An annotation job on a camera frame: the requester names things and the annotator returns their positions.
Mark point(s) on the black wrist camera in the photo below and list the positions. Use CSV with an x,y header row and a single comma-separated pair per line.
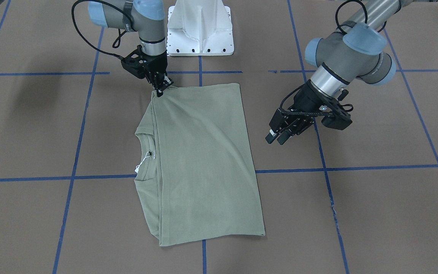
x,y
339,117
134,63

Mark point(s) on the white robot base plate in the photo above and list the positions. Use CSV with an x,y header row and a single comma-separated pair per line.
x,y
199,28

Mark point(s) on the olive green long-sleeve shirt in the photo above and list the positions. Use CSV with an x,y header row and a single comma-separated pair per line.
x,y
200,181

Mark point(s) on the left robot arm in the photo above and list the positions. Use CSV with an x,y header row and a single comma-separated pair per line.
x,y
354,50

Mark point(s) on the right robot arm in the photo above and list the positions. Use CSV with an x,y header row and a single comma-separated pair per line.
x,y
147,19

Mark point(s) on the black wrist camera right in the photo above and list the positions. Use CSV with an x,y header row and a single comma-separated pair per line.
x,y
134,63

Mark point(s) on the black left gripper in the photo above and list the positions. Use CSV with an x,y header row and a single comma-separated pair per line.
x,y
305,99

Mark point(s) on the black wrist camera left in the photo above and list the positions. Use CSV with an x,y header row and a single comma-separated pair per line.
x,y
339,117

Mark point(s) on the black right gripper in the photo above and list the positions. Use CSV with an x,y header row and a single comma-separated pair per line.
x,y
158,64

